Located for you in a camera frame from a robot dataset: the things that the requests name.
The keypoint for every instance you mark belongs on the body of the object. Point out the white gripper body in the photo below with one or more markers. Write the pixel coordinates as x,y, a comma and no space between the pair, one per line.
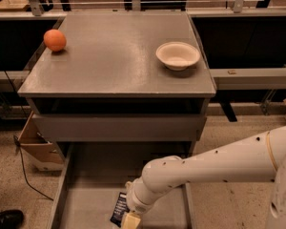
136,204

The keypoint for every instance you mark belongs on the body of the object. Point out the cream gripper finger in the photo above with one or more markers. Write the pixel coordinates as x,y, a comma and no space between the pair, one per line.
130,220

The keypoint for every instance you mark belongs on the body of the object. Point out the dark blueberry rxbar wrapper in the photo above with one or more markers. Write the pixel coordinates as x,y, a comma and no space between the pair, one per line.
119,210

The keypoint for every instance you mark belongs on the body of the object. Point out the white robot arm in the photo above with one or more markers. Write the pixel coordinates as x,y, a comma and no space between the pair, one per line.
258,158

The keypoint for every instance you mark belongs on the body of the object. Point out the open grey middle drawer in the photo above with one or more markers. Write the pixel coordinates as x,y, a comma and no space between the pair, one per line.
94,175

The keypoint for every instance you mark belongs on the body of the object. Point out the grey drawer cabinet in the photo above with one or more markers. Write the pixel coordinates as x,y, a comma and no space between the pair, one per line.
109,86

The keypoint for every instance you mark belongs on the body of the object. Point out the cardboard box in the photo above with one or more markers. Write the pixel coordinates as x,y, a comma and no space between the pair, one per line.
40,152

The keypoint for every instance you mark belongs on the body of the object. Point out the black shoe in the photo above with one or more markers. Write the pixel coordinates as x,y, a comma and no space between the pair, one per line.
11,219

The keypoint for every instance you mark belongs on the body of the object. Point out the white paper bowl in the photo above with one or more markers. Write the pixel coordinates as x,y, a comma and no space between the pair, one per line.
177,56

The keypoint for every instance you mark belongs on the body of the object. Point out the orange ball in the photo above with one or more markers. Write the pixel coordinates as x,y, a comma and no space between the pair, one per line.
55,40

